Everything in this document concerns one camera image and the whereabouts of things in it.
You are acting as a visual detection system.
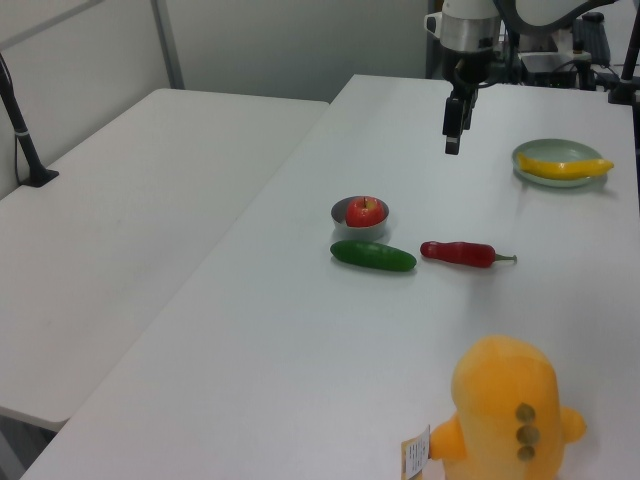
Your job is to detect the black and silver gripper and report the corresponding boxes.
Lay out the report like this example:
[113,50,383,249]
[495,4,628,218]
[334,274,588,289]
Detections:
[441,14,502,156]

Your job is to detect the green cucumber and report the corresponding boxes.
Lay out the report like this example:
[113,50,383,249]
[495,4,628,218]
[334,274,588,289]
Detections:
[329,240,418,274]

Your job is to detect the red chili pepper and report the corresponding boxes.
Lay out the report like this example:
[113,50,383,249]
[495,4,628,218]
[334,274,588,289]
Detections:
[419,240,519,269]

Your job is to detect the grey aluminium partition post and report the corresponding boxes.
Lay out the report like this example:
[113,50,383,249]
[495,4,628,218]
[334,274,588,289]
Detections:
[149,0,186,91]

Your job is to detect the black equipment box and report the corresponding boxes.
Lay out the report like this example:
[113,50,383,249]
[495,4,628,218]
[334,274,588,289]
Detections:
[517,49,599,92]

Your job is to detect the white paper plush tag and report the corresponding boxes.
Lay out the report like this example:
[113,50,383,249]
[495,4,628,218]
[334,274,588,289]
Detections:
[401,424,432,479]

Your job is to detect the black clamp stand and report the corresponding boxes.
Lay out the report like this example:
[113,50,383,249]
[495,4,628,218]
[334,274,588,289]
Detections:
[607,34,640,106]

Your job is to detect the black camera stand pole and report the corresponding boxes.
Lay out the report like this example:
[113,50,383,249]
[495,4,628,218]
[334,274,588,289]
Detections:
[0,52,60,189]

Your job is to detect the red apple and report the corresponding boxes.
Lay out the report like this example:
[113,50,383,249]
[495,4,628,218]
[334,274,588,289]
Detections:
[345,196,386,229]

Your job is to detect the white side table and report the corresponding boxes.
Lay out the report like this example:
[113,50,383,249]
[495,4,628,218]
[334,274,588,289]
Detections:
[0,88,331,432]

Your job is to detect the pale green plastic plate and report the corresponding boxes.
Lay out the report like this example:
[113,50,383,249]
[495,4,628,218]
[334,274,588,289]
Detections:
[510,138,605,189]

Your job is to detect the yellow plush toy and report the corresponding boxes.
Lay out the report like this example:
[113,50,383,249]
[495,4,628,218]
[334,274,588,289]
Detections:
[428,334,589,480]

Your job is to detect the yellow banana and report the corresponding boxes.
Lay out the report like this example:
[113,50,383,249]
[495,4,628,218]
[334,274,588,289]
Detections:
[516,152,615,180]

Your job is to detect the small grey bowl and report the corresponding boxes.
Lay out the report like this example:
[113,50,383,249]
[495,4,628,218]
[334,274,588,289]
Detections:
[330,195,392,241]

